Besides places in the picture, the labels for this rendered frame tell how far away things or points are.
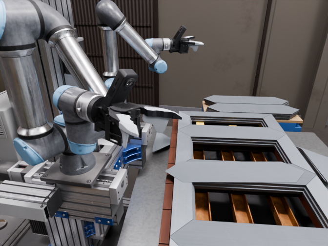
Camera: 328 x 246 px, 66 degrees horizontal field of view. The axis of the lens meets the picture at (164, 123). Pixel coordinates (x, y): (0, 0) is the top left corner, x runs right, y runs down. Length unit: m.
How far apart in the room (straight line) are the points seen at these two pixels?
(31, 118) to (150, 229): 0.76
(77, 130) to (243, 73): 3.39
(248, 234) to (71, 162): 0.75
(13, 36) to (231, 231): 1.00
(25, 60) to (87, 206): 0.66
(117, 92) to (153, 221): 0.91
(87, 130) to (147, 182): 0.92
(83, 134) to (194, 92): 3.37
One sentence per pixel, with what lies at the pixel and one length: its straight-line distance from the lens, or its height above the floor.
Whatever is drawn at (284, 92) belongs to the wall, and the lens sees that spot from 4.10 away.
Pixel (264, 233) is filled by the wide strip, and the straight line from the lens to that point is 1.14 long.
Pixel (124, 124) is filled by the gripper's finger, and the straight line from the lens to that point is 0.48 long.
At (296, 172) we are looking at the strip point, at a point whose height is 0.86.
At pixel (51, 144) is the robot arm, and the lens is 0.98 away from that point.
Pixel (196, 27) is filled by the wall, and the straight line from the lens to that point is 3.79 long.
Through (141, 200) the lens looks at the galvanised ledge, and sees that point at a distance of 1.47.
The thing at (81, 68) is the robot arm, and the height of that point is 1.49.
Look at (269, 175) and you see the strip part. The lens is 1.44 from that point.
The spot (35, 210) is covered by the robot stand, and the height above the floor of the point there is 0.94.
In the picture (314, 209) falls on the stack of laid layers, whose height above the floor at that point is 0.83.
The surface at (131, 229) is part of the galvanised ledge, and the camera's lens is 1.34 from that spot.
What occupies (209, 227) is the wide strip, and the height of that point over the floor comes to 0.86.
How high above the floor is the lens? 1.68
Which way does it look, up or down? 26 degrees down
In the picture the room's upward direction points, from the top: straight up
